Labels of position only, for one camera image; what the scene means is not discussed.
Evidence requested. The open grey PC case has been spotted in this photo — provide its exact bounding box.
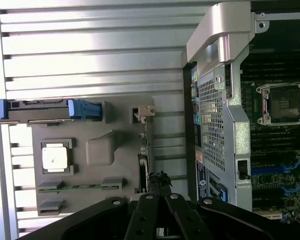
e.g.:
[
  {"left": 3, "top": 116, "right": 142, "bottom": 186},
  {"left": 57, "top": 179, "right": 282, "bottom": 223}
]
[{"left": 182, "top": 0, "right": 300, "bottom": 222}]

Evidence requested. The CPU socket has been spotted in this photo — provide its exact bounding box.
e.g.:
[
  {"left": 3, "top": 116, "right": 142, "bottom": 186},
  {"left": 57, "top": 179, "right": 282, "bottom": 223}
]
[{"left": 251, "top": 81, "right": 300, "bottom": 127}]

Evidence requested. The green RAM stick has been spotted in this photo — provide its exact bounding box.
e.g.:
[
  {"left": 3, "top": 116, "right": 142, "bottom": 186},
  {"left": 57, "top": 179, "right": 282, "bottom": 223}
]
[{"left": 38, "top": 183, "right": 121, "bottom": 194}]

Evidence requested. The green motherboard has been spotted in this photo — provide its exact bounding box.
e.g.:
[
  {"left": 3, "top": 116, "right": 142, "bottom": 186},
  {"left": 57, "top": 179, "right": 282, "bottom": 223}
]
[{"left": 239, "top": 42, "right": 300, "bottom": 222}]

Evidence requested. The silver CPU chip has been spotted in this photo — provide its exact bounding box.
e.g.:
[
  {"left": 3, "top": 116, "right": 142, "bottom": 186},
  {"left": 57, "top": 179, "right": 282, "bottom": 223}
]
[{"left": 41, "top": 142, "right": 71, "bottom": 173}]

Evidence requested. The white expansion slot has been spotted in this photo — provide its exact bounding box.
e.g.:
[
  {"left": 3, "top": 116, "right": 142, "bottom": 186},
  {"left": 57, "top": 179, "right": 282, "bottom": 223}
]
[{"left": 251, "top": 210, "right": 282, "bottom": 220}]

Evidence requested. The hard disk in blue caddy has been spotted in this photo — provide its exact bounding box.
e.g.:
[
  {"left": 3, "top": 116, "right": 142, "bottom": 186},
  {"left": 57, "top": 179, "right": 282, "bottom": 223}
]
[{"left": 0, "top": 98, "right": 103, "bottom": 126}]

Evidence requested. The grey printed parts rack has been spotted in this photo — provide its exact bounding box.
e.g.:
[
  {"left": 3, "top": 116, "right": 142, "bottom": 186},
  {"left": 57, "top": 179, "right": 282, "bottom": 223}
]
[{"left": 4, "top": 96, "right": 188, "bottom": 218}]

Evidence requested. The blue expansion slot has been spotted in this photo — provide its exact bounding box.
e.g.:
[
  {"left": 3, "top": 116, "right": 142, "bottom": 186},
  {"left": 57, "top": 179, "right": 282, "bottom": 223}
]
[{"left": 251, "top": 166, "right": 300, "bottom": 176}]

